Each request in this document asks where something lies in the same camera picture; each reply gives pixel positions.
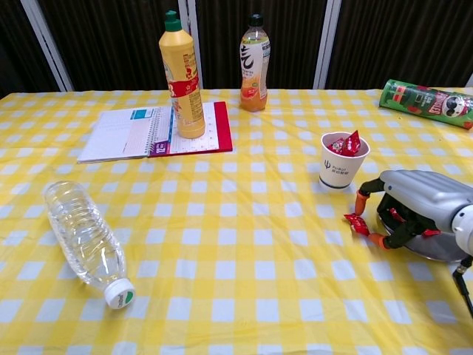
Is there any white paper cup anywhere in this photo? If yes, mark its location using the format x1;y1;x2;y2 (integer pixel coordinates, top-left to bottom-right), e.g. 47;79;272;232
319;131;372;192

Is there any green Pringles can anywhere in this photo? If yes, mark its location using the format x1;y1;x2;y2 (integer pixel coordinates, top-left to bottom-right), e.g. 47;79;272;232
378;78;473;131

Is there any open spiral notebook red cover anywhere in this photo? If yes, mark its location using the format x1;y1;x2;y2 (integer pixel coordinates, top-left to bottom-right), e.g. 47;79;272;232
76;101;234;165

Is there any round metal plate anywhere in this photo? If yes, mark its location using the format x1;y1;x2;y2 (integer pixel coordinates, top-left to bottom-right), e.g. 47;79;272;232
375;209;469;263

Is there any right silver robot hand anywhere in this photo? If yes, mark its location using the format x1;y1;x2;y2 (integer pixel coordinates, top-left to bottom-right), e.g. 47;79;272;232
354;168;473;251

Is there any yellow white checkered tablecloth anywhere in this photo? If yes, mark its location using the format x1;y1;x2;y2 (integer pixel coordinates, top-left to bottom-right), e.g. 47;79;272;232
0;87;473;355

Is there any dark ribbed partition panel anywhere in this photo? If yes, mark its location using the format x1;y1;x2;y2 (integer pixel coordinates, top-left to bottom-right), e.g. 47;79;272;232
194;0;330;89
36;0;184;92
327;0;473;89
0;0;62;99

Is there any clear plastic water bottle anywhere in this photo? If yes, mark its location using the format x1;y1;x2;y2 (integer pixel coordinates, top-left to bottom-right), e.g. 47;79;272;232
42;180;137;311

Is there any yellow bottle green cap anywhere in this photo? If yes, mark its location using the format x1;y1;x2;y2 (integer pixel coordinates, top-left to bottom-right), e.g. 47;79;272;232
158;10;207;141

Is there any orange drink bottle black cap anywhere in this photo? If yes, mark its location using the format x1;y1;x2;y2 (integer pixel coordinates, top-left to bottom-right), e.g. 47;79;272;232
239;13;271;112

